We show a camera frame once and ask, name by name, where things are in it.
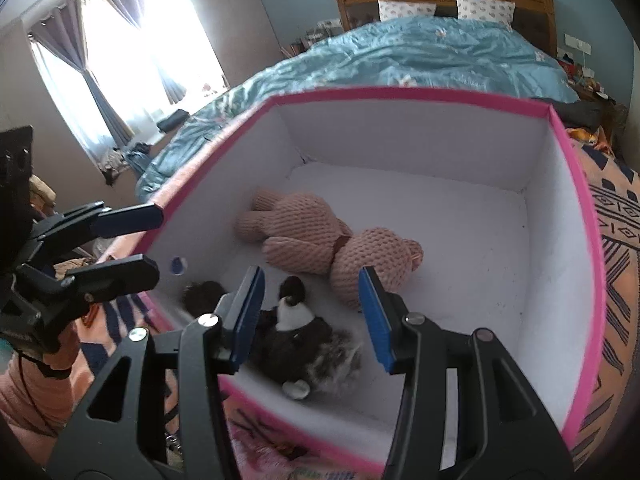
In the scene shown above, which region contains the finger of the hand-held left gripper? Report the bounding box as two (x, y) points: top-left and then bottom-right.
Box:
(15, 254), (161, 319)
(30, 201), (164, 257)

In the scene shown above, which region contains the pink knitted teddy bear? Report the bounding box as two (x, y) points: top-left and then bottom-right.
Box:
(235, 187), (425, 311)

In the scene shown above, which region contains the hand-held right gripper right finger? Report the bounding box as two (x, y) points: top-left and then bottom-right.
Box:
(358, 266), (576, 480)

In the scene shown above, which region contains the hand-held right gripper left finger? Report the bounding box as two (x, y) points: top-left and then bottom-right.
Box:
(47, 266), (266, 480)

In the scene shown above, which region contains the white patterned pillow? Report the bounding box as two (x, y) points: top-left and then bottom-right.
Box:
(377, 0), (438, 23)
(455, 0), (516, 31)

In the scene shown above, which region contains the person's left forearm pink sleeve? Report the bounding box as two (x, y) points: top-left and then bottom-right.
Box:
(0, 320), (86, 441)

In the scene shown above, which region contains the brown and white plush toy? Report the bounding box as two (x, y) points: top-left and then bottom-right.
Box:
(181, 276), (363, 401)

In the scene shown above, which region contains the blue quilt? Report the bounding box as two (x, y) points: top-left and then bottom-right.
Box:
(135, 15), (581, 203)

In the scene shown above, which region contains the grey curtain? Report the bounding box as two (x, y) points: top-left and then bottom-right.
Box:
(97, 0), (188, 106)
(27, 0), (136, 148)

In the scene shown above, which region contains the dark cloth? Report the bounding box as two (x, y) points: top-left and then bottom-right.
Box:
(550, 99), (607, 133)

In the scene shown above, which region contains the bedside clutter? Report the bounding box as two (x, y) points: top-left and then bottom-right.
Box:
(557, 47), (631, 106)

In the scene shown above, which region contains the pink fabric storage box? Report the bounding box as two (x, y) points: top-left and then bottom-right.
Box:
(97, 85), (608, 478)

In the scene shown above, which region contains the orange and navy patterned blanket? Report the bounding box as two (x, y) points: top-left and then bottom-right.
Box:
(50, 127), (640, 480)

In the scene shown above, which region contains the pile of clothes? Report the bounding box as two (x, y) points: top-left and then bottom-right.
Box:
(97, 142), (156, 186)

